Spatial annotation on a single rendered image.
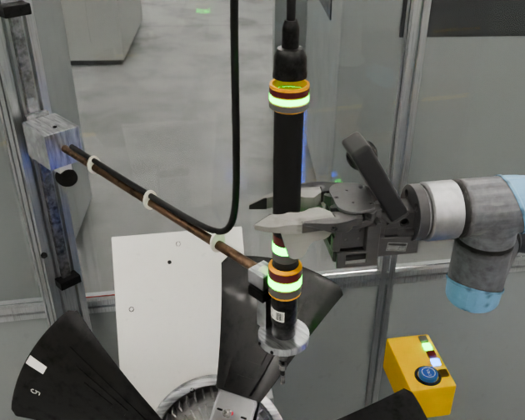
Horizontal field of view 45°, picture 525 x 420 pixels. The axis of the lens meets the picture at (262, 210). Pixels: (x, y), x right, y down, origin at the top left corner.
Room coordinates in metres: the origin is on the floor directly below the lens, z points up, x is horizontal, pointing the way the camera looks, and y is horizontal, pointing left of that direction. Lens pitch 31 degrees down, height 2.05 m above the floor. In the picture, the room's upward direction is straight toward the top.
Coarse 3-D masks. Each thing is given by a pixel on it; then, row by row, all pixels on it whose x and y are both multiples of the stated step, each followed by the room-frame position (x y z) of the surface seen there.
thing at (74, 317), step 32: (64, 320) 0.73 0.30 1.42; (32, 352) 0.72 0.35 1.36; (64, 352) 0.71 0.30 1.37; (96, 352) 0.70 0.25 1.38; (32, 384) 0.71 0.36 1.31; (64, 384) 0.70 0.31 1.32; (96, 384) 0.69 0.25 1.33; (128, 384) 0.68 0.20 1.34; (32, 416) 0.70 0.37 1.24; (64, 416) 0.69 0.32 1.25; (96, 416) 0.68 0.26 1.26; (128, 416) 0.67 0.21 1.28
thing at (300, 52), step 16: (288, 32) 0.64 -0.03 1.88; (288, 48) 0.64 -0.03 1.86; (288, 64) 0.63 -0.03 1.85; (304, 64) 0.64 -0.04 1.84; (288, 80) 0.63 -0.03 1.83; (272, 304) 0.64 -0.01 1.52; (288, 304) 0.63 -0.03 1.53; (272, 320) 0.64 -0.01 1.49; (288, 320) 0.63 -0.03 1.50; (288, 336) 0.64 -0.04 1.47
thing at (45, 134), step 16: (32, 112) 1.14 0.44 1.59; (48, 112) 1.15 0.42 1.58; (32, 128) 1.08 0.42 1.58; (48, 128) 1.08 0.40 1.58; (64, 128) 1.08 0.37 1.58; (32, 144) 1.08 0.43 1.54; (48, 144) 1.05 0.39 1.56; (64, 144) 1.07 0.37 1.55; (80, 144) 1.09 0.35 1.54; (48, 160) 1.04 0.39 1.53; (64, 160) 1.06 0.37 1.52
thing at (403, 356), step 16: (416, 336) 1.08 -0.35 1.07; (400, 352) 1.02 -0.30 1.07; (416, 352) 1.02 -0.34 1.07; (384, 368) 1.05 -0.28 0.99; (400, 368) 0.98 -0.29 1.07; (416, 368) 0.97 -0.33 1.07; (400, 384) 0.96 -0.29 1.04; (416, 384) 0.93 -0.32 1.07; (432, 384) 0.93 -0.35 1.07; (448, 384) 0.93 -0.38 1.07; (432, 400) 0.92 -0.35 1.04; (448, 400) 0.93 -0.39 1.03; (432, 416) 0.92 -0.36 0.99
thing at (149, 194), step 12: (288, 0) 0.65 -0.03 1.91; (288, 12) 0.65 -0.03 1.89; (72, 144) 1.04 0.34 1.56; (84, 156) 1.00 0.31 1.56; (96, 156) 1.00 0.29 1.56; (108, 168) 0.95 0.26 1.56; (120, 180) 0.92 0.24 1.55; (144, 192) 0.87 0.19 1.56; (144, 204) 0.86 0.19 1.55; (168, 204) 0.83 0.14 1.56; (180, 216) 0.80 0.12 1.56; (204, 228) 0.76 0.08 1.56; (216, 228) 0.75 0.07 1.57; (228, 228) 0.72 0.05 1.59; (216, 240) 0.75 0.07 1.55
